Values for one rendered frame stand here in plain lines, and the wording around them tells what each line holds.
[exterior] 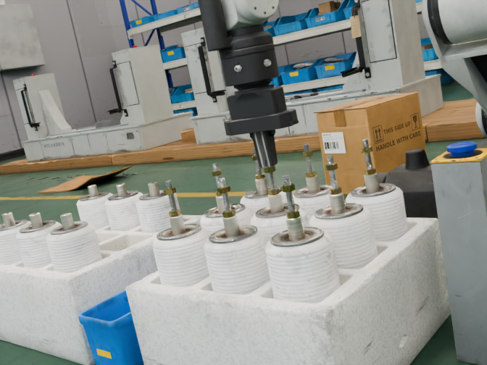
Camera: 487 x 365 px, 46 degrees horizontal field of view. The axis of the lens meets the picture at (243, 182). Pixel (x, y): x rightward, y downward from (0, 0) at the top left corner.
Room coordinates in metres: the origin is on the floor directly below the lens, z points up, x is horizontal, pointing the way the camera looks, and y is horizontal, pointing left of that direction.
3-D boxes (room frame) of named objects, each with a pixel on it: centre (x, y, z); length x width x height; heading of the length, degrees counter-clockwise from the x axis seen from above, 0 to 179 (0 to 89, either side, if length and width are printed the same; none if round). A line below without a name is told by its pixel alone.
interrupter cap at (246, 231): (0.85, 0.03, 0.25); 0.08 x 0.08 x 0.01
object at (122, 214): (1.39, 0.29, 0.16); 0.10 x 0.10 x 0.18
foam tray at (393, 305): (0.94, -0.05, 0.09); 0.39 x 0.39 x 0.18; 49
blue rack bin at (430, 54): (5.69, -1.98, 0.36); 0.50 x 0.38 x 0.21; 139
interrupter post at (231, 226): (0.85, 0.03, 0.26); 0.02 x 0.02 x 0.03
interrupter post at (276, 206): (0.94, -0.05, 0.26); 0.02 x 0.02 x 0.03
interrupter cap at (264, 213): (0.94, -0.05, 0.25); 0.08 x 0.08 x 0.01
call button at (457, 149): (0.81, -0.31, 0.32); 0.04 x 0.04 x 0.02
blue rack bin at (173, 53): (7.75, 0.43, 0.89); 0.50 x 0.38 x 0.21; 140
